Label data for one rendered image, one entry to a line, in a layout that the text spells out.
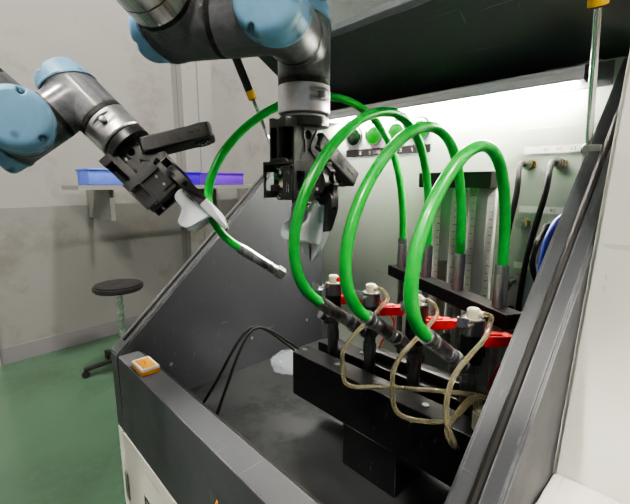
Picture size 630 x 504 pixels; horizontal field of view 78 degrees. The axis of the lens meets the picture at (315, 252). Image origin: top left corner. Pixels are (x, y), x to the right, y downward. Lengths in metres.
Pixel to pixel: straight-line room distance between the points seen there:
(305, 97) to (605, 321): 0.43
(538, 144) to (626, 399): 0.44
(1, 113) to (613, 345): 0.68
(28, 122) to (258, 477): 0.48
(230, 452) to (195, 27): 0.50
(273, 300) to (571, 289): 0.69
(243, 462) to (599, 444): 0.37
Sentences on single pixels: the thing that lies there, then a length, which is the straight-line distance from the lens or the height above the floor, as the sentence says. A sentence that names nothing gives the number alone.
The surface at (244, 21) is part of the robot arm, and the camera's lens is 0.48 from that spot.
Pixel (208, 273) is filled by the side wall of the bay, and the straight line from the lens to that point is 0.87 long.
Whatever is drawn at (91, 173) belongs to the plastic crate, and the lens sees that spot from 3.07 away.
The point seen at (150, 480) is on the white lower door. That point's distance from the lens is 0.82.
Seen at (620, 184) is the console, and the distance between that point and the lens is 0.49.
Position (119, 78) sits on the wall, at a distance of 3.74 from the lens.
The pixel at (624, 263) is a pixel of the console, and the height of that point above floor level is 1.19.
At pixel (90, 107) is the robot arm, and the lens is 0.71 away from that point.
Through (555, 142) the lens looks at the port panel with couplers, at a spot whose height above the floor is 1.33.
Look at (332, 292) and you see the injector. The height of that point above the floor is 1.09.
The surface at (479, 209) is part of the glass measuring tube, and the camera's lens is 0.77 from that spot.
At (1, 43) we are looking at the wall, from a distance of 3.55.
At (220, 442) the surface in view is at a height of 0.95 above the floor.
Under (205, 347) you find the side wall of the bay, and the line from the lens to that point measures 0.91.
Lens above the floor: 1.27
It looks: 10 degrees down
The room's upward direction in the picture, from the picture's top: straight up
